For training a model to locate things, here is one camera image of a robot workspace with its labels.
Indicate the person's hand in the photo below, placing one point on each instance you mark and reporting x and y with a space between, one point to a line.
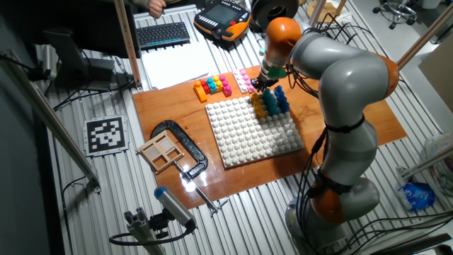
157 8

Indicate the office chair base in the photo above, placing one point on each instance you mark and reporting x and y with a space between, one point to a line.
400 8

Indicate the grey camera with blue end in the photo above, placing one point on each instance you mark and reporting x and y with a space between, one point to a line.
173 205

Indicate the brown wooden board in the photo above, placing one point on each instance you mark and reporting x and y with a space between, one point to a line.
170 106

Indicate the black monitor with stand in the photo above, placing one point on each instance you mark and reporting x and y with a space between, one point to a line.
92 28

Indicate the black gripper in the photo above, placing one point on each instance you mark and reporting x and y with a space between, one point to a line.
265 80

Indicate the orange curved brick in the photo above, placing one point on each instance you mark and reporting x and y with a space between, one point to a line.
200 93

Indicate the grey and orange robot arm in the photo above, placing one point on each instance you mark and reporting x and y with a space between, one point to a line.
347 81

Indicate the silver metal post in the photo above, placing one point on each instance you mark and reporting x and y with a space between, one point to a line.
316 12

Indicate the yellow two-stud brick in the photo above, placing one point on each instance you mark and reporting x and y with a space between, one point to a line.
217 84

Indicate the orange and black teach pendant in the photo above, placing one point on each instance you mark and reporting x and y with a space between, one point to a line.
223 17

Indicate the black C-clamp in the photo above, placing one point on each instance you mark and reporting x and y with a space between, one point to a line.
196 150

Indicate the white paper stack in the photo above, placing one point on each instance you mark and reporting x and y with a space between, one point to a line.
177 63

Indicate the red two-stud brick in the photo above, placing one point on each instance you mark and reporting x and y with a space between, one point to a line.
206 88

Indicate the aluminium camera mount profile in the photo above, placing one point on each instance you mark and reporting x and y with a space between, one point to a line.
141 230

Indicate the small wooden compartment frame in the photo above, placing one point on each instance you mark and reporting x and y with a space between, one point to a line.
160 152

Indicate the black and white marker board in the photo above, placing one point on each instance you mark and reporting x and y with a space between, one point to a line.
106 136

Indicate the black keyboard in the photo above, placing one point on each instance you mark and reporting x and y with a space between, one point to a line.
163 34

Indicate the long aluminium frame beam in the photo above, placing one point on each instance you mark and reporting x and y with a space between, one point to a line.
46 117

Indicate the yellow four-stud brick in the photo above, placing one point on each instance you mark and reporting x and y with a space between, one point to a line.
258 108

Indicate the white studded baseplate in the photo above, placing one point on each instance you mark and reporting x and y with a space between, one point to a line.
247 138

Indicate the teal four-stud brick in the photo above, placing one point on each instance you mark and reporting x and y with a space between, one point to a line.
271 104

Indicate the brown cardboard box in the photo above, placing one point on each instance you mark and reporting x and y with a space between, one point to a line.
439 71

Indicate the white four-stud brick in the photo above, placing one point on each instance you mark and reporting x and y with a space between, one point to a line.
240 82

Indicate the blue four-stud brick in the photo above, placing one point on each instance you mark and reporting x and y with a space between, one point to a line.
282 101

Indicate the black filament spool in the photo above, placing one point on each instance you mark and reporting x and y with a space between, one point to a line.
260 10

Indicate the teal two-stud brick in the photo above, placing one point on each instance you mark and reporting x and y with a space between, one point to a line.
211 86

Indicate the light pink four-stud brick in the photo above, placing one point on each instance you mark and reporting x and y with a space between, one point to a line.
246 78

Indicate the short aluminium profile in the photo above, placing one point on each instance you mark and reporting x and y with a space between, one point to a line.
428 161

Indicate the magenta three-stud brick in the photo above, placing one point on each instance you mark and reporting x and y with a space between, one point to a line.
226 88

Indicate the blue plastic bag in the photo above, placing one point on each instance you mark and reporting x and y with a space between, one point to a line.
417 196

